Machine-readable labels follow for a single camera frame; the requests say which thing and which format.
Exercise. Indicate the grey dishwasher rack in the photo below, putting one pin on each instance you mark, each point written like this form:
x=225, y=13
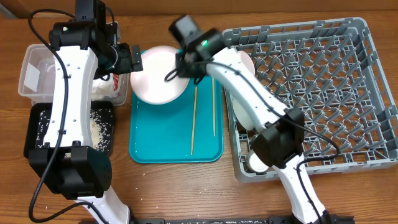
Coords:
x=331, y=71

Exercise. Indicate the white bowl with rice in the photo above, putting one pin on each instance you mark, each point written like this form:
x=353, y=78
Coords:
x=247, y=62

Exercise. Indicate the large white plate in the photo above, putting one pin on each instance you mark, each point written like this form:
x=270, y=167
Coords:
x=149, y=85

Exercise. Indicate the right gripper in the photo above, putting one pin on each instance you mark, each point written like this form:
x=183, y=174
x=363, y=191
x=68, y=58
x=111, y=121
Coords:
x=183, y=71

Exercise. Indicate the spilled rice pile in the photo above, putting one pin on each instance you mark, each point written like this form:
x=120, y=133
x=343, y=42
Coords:
x=101, y=125

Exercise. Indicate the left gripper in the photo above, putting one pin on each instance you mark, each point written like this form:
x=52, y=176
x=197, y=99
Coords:
x=126, y=64

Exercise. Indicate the red snack wrapper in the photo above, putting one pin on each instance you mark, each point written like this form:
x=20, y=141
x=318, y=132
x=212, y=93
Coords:
x=115, y=82

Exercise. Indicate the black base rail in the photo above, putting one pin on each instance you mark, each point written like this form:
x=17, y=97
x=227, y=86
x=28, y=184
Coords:
x=286, y=219

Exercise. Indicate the wooden chopstick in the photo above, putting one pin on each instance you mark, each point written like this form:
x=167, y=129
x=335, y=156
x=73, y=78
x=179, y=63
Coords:
x=194, y=120
x=213, y=105

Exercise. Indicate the small white cup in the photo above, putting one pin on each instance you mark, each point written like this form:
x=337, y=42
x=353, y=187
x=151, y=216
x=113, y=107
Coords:
x=254, y=163

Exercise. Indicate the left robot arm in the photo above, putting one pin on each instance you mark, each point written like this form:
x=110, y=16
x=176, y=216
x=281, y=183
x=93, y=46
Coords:
x=85, y=48

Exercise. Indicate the clear plastic bin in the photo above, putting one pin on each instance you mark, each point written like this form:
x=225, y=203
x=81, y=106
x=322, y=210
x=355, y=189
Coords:
x=37, y=78

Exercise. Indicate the black plastic tray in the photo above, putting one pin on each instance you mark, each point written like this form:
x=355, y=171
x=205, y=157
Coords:
x=34, y=120

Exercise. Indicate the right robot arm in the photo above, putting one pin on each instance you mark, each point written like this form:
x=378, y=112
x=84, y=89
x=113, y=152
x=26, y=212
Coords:
x=280, y=130

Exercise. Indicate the white napkin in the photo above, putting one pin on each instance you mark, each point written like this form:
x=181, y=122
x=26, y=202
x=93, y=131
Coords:
x=102, y=89

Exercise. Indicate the pale green shallow bowl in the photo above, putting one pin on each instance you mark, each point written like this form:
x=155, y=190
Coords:
x=241, y=115

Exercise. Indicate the teal serving tray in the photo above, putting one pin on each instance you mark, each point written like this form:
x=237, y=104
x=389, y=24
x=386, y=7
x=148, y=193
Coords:
x=163, y=133

